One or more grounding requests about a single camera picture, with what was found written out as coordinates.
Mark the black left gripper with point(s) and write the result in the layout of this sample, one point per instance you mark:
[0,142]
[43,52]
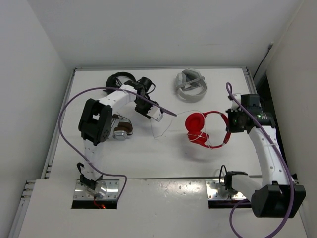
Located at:
[143,112]

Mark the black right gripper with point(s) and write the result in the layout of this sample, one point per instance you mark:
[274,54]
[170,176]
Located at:
[230,128]

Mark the red headphones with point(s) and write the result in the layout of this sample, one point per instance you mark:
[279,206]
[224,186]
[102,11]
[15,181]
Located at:
[195,125]

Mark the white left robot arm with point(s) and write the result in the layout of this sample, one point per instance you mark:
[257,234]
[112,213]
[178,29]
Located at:
[99,120]

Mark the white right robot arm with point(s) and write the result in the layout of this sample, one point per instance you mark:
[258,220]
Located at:
[277,196]

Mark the brown silver headphones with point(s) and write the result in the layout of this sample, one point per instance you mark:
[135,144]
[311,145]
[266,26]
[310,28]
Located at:
[122,127]

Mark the black headphones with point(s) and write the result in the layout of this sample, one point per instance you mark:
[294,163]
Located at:
[114,82]

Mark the grey white headphones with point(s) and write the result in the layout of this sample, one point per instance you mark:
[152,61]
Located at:
[190,85]

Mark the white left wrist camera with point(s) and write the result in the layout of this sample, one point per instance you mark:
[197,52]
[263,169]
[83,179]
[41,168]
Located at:
[155,113]

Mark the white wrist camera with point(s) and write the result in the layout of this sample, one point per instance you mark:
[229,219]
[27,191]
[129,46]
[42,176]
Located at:
[236,101]
[155,113]

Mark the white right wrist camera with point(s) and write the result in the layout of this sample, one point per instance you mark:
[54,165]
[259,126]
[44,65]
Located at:
[236,101]

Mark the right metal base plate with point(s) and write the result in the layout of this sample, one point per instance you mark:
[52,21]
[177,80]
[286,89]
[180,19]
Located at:
[216,192]

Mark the metal base plate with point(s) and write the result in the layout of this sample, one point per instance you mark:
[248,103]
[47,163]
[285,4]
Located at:
[104,190]
[216,192]

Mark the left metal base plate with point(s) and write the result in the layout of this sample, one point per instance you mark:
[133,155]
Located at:
[104,190]

